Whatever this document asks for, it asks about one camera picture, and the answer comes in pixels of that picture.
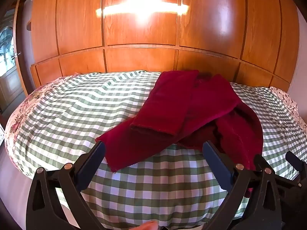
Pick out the person's left hand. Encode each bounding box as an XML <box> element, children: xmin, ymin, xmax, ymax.
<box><xmin>130</xmin><ymin>221</ymin><xmax>159</xmax><ymax>230</ymax></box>

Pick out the floral bed sheet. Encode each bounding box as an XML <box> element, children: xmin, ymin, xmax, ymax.
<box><xmin>4</xmin><ymin>73</ymin><xmax>78</xmax><ymax>172</ymax></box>

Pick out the wooden glazed door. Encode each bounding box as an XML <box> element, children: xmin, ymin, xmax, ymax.
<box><xmin>0</xmin><ymin>8</ymin><xmax>23</xmax><ymax>112</ymax></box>

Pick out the dark red knit sweater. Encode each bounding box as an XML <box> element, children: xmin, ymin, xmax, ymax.
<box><xmin>98</xmin><ymin>70</ymin><xmax>263</xmax><ymax>172</ymax></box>

